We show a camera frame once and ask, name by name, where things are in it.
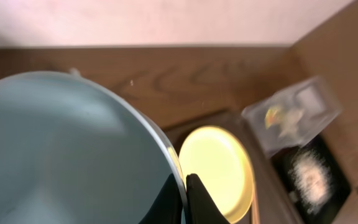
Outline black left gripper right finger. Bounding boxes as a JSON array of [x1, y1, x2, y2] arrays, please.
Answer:
[[186, 174, 229, 224]]

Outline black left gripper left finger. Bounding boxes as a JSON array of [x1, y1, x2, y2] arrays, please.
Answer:
[[139, 174, 183, 224]]

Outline yellow plate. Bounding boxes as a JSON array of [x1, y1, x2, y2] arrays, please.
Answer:
[[179, 126, 255, 223]]

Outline rice and food scraps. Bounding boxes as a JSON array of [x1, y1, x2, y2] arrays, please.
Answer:
[[288, 149, 332, 215]]

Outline white tissue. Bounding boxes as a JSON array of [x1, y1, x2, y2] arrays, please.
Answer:
[[279, 109, 305, 138]]

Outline yellow snack wrapper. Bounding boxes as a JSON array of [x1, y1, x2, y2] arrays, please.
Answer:
[[264, 105, 284, 129]]

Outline light blue bowl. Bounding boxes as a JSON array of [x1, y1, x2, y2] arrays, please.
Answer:
[[0, 71, 189, 223]]

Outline black waste tray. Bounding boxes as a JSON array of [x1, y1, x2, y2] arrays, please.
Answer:
[[270, 136, 351, 224]]

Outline clear plastic waste bin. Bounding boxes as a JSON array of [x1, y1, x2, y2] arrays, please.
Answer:
[[241, 77, 342, 157]]

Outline dark brown serving tray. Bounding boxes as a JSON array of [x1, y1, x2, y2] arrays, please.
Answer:
[[163, 110, 303, 224]]

